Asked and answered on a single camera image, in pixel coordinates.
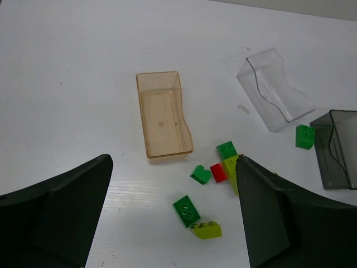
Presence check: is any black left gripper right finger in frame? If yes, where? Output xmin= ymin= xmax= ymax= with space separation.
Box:
xmin=236 ymin=156 xmax=356 ymax=267

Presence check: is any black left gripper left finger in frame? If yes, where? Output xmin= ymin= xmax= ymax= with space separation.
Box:
xmin=1 ymin=154 xmax=113 ymax=267

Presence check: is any lime curved lego brick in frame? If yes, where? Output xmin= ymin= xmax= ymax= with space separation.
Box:
xmin=191 ymin=221 xmax=222 ymax=240

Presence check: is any small dark green lego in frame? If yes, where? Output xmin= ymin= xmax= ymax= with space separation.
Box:
xmin=190 ymin=165 xmax=212 ymax=185

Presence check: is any green two-by-four lego upturned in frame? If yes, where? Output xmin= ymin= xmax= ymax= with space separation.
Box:
xmin=173 ymin=195 xmax=201 ymax=228

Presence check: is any lime lego on stack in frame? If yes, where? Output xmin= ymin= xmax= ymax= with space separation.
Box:
xmin=221 ymin=155 xmax=239 ymax=196

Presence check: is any red curved lego brick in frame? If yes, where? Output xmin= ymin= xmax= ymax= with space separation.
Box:
xmin=210 ymin=163 xmax=228 ymax=183

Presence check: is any green sloped lego brick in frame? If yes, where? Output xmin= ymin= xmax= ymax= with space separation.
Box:
xmin=295 ymin=125 xmax=315 ymax=150

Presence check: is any green lego on stack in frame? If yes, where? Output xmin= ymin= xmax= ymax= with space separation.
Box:
xmin=216 ymin=141 xmax=238 ymax=160

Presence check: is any grey transparent container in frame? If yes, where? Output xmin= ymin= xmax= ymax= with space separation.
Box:
xmin=310 ymin=109 xmax=356 ymax=190

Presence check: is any clear transparent container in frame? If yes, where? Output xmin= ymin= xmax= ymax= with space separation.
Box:
xmin=237 ymin=48 xmax=316 ymax=132

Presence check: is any orange transparent container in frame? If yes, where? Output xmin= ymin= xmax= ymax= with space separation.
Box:
xmin=136 ymin=71 xmax=194 ymax=164

